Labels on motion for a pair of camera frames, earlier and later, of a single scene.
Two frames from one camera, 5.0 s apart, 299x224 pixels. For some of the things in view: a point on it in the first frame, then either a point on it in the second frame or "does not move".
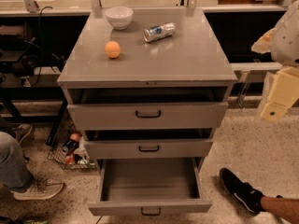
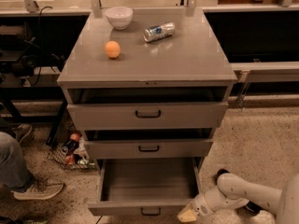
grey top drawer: (147, 108) does not move
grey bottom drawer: (151, 187) does not move
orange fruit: (112, 49) does not move
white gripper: (287, 44) -> (202, 204)
